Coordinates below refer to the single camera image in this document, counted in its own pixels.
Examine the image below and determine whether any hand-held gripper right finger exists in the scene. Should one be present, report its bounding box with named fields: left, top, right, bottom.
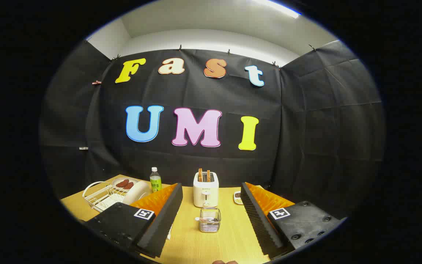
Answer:
left=240, top=182, right=347, bottom=260

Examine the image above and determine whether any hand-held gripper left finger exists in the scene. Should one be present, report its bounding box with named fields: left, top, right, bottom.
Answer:
left=83, top=183, right=183, bottom=259

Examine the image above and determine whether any white round plate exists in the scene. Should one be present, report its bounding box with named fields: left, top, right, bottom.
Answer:
left=122, top=181, right=152, bottom=206

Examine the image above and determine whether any metal wire basket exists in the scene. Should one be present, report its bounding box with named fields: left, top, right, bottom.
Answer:
left=199, top=208, right=221, bottom=233

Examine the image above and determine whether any white wire dish rack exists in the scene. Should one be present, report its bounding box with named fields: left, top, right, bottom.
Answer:
left=82, top=181, right=142, bottom=213

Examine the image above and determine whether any small sausage plate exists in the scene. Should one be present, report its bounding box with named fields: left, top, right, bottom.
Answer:
left=111, top=177, right=136, bottom=191

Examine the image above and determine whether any green tea bottle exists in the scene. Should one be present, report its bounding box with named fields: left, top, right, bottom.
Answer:
left=150, top=167, right=162, bottom=193

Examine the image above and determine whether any white toaster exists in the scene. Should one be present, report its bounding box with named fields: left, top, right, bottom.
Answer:
left=193, top=172, right=219, bottom=208

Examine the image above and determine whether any black backdrop cloth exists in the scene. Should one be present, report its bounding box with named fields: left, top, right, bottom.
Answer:
left=39, top=40, right=385, bottom=220

